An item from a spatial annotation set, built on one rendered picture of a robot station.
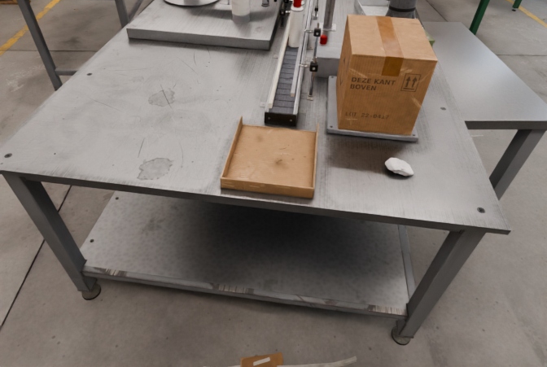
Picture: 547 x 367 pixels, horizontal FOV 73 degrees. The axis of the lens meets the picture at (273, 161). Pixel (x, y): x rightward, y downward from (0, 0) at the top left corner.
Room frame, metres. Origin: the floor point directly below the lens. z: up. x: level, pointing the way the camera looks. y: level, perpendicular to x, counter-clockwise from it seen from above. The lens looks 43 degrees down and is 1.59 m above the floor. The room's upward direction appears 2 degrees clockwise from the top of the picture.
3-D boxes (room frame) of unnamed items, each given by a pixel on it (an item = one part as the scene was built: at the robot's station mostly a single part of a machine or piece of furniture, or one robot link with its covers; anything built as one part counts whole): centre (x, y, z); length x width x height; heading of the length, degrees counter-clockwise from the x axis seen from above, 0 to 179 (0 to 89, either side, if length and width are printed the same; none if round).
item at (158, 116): (1.72, 0.01, 0.82); 2.10 x 1.50 x 0.02; 174
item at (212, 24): (2.00, 0.33, 0.86); 0.80 x 0.67 x 0.05; 174
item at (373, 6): (2.06, -0.53, 0.86); 0.27 x 0.20 x 0.05; 4
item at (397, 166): (0.81, -0.38, 0.85); 0.08 x 0.07 x 0.04; 39
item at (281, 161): (0.85, 0.00, 0.85); 0.30 x 0.26 x 0.04; 174
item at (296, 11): (1.53, -0.07, 0.98); 0.05 x 0.05 x 0.20
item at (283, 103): (1.84, -0.10, 0.86); 1.65 x 0.08 x 0.04; 174
